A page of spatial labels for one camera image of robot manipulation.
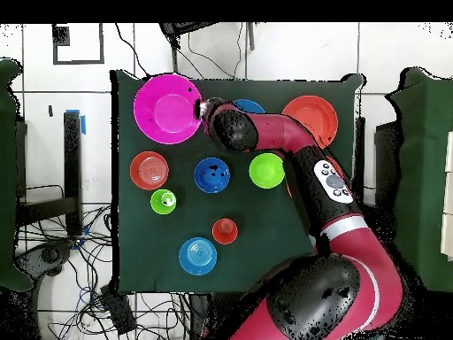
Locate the black power strip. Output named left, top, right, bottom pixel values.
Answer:
left=100, top=283, right=138, bottom=336

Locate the dark green table cloth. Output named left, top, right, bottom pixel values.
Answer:
left=110, top=69, right=365, bottom=296

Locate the large pink bowl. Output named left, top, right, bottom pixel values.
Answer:
left=133, top=73, right=203, bottom=145

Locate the small light blue bowl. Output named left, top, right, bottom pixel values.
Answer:
left=178, top=236, right=218, bottom=276

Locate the cable tangle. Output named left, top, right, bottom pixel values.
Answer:
left=17, top=203, right=192, bottom=340

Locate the orange cup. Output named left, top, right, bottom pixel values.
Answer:
left=211, top=217, right=239, bottom=245

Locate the green bowl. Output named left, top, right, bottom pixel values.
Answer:
left=248, top=152, right=286, bottom=189

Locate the black table frame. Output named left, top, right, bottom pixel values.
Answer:
left=353, top=116, right=403, bottom=213
left=15, top=109, right=87, bottom=237

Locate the dark blue bowl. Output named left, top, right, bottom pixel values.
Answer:
left=194, top=157, right=232, bottom=195

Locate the grey pedestal foot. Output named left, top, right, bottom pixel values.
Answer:
left=13, top=239, right=75, bottom=278

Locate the small orange bowl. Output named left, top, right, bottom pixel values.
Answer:
left=129, top=151, right=170, bottom=191

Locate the green cloth on side table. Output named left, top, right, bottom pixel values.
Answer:
left=0, top=58, right=35, bottom=293
left=384, top=66, right=453, bottom=293

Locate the green cup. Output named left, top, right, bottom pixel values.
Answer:
left=150, top=189, right=178, bottom=216

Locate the large light blue bowl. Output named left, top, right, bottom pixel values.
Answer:
left=232, top=98, right=266, bottom=115

